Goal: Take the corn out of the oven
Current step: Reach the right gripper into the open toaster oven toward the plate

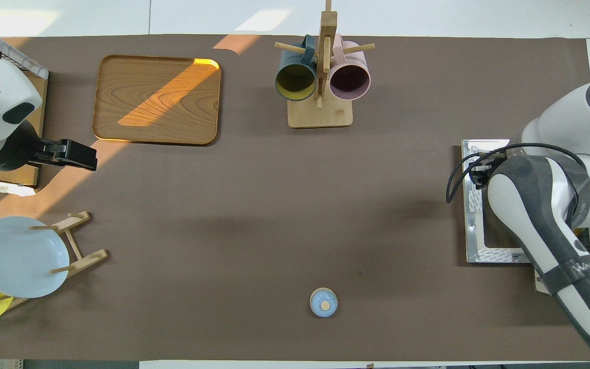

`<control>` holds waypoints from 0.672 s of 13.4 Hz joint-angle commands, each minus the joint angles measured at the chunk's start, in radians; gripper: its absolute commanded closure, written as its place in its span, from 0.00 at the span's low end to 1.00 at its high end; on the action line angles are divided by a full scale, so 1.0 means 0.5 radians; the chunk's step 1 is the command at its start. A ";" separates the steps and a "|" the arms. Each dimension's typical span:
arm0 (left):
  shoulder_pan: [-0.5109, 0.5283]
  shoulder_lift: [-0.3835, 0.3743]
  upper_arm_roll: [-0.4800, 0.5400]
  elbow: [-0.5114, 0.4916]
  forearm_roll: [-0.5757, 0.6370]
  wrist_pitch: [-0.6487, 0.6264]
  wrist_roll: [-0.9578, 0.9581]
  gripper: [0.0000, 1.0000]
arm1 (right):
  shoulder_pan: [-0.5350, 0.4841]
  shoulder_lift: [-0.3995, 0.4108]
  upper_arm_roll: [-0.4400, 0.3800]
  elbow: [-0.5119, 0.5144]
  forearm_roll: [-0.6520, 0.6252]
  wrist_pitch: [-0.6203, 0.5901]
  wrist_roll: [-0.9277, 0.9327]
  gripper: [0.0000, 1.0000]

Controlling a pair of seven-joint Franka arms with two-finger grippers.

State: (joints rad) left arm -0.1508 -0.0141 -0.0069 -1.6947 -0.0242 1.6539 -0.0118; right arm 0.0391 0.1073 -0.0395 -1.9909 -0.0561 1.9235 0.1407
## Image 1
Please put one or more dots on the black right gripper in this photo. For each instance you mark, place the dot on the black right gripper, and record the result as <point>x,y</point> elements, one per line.
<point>481,175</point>

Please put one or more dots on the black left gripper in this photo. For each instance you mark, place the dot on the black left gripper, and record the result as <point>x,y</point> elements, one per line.
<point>13,151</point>

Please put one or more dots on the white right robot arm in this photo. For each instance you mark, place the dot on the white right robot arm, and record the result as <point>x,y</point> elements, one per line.
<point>530,230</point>

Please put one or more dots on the wooden serving tray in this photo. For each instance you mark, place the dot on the wooden serving tray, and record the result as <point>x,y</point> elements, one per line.
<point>156,102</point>

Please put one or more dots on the wooden plate rack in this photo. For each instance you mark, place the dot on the wooden plate rack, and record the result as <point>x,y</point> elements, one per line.
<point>82,261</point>

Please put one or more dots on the light blue plate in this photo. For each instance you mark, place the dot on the light blue plate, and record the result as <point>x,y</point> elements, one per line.
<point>18,256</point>

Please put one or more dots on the pink mug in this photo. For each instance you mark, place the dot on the pink mug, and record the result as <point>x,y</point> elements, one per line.
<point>349,82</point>

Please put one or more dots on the wooden mug rack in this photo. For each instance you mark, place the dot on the wooden mug rack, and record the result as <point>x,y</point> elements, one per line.
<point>320,115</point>

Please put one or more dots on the dark teal mug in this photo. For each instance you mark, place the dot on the dark teal mug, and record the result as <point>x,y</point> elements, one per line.
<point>295,84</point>

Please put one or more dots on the brown table mat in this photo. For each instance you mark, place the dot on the brown table mat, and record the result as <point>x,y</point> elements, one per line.
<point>274,205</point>

